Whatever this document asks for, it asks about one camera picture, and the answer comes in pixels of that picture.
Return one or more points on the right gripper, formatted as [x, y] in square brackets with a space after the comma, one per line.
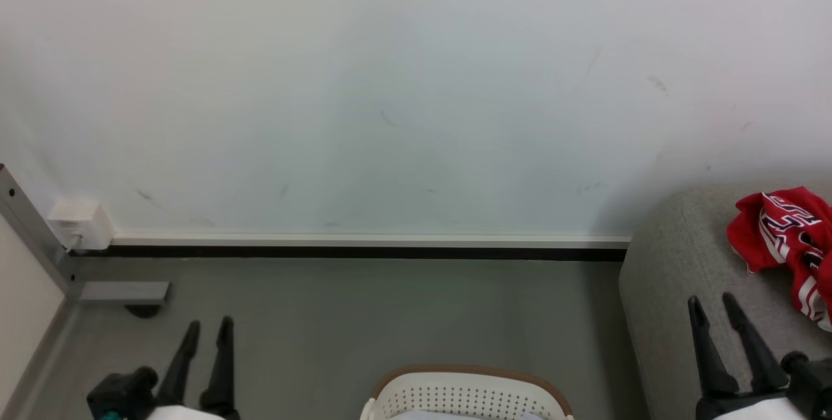
[809, 387]

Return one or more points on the white perforated basket brown rim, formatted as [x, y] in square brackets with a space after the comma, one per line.
[468, 394]

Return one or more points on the white black wall baseboard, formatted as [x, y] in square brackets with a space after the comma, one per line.
[364, 246]

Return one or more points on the red white sports jersey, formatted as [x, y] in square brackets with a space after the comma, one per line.
[786, 231]

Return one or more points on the black round frame foot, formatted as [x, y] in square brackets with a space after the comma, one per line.
[143, 310]

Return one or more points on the white wall socket box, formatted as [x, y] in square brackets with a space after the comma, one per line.
[81, 222]

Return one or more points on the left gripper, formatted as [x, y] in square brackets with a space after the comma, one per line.
[120, 394]

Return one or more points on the grey metal frame leg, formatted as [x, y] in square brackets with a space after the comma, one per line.
[39, 238]

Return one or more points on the grey fabric sofa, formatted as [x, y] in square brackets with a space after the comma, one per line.
[676, 290]

